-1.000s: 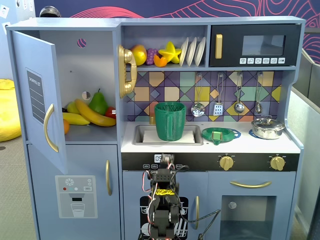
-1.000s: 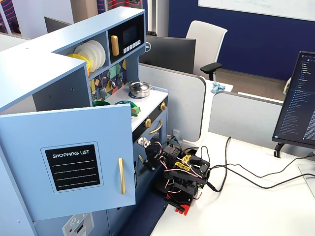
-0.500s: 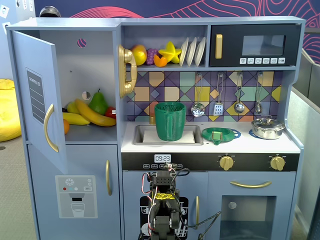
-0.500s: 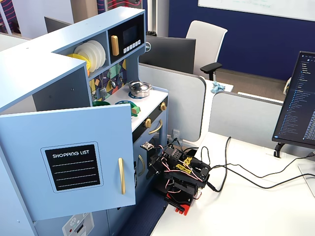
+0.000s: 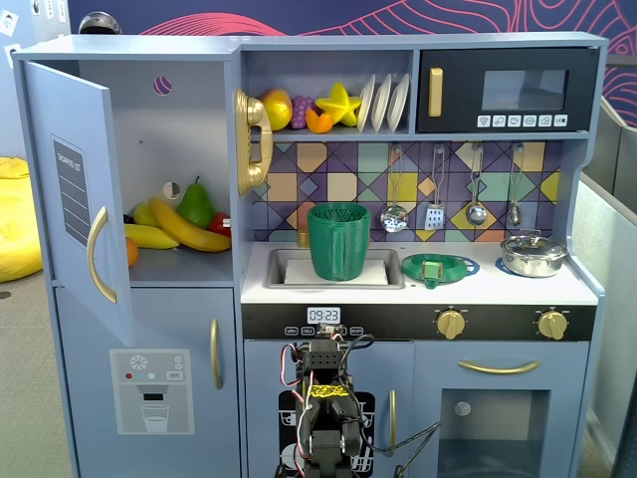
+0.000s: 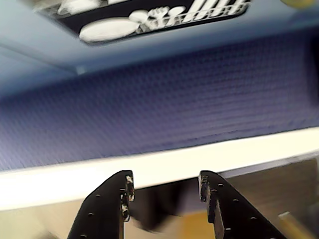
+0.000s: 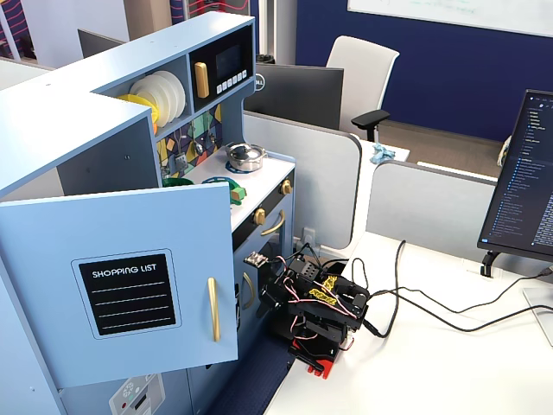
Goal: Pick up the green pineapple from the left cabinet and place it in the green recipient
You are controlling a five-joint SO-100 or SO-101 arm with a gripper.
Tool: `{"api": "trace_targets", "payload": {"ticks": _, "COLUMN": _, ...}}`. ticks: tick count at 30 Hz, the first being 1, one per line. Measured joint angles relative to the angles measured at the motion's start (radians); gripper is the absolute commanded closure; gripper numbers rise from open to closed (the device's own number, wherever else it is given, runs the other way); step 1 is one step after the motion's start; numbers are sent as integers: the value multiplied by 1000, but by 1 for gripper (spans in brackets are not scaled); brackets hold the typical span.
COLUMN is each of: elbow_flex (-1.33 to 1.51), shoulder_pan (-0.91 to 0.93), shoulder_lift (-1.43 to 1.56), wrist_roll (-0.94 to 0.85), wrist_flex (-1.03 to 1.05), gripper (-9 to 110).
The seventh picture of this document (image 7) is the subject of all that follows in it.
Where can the white and yellow plates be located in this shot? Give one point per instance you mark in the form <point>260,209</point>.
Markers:
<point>149,93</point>

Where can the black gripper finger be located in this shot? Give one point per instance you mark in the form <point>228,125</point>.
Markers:
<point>276,300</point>
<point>264,309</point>

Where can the small wrist camera board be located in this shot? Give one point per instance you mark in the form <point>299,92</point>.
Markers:
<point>255,259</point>

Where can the white whiteboard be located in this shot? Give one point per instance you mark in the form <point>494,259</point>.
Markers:
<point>453,10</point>

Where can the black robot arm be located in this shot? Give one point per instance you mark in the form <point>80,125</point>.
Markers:
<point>328,302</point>

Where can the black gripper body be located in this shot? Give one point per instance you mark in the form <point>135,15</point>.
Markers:
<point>269,295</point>

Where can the white office chair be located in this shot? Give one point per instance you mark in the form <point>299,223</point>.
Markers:
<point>363,73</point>

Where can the silver toy ladle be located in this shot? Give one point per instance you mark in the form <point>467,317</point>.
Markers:
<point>198,146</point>

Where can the light blue crumpled cloth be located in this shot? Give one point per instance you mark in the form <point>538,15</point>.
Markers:
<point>382,155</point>

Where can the silver toy spoon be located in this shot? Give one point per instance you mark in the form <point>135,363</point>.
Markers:
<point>211,138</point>

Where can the gold stove knob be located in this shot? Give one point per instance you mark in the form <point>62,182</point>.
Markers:
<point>286,187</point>
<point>259,216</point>

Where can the grey toy spatula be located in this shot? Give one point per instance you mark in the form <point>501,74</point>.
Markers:
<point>180,161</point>

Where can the monitor showing code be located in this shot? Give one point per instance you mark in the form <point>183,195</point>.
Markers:
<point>523,181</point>

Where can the yellow toy plate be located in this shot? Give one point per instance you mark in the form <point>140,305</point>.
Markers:
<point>138,100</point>

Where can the rounded grey desk divider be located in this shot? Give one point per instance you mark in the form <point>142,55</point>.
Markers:
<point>423,207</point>
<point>311,181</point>

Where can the grey wall socket box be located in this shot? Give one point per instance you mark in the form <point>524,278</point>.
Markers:
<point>310,240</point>

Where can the black monitor stand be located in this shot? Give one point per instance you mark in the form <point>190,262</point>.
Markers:
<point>490,261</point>

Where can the red robot base clamp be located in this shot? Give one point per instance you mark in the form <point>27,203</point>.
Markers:
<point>322,367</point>

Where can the white toy plate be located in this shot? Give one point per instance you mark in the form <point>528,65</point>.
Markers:
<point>178,97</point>

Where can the blue shopping list cabinet door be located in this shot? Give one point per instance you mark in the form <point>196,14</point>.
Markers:
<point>129,216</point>

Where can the silver pot lid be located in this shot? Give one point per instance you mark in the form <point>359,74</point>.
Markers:
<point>243,151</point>

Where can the silver toy pot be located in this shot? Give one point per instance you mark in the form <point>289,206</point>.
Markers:
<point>247,163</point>

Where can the silver laptop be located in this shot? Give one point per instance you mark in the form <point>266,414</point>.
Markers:
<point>542,315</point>

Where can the black dell monitor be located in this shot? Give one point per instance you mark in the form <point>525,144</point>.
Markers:
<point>298,95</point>

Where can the green toy bowl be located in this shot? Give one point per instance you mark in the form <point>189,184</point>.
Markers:
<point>177,181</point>

